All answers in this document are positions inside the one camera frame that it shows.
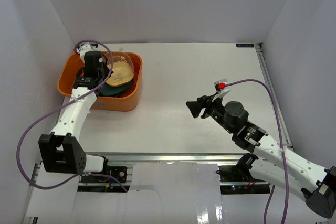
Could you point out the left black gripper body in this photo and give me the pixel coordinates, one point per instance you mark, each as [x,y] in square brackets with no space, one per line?
[102,73]

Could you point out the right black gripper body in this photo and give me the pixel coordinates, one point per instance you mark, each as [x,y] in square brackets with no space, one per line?
[215,110]

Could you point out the clear glass round plate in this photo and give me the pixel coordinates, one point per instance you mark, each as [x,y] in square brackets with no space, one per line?
[118,56]

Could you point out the teal square large plate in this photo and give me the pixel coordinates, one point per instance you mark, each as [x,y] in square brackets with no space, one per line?
[117,92]

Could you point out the yellow square small plate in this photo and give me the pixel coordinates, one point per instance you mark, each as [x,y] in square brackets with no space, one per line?
[122,74]

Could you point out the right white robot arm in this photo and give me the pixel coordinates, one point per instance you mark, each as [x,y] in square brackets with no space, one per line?
[266,160]

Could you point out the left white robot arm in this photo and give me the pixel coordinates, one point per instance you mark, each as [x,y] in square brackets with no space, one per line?
[60,150]

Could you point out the orange plastic bin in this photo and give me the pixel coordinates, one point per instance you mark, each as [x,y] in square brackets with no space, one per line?
[128,99]

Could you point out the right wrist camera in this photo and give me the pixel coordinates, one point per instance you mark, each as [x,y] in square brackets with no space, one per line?
[221,89]

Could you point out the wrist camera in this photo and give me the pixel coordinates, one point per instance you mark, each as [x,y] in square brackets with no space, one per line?
[221,89]
[85,47]

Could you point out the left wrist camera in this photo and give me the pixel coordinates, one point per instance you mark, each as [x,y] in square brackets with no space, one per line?
[85,47]

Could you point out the aluminium table frame rail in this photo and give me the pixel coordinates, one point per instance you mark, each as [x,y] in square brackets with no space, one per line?
[172,157]

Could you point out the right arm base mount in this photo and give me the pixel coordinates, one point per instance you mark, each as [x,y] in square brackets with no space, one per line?
[237,179]

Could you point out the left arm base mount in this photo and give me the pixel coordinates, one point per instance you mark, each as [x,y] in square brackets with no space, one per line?
[111,179]

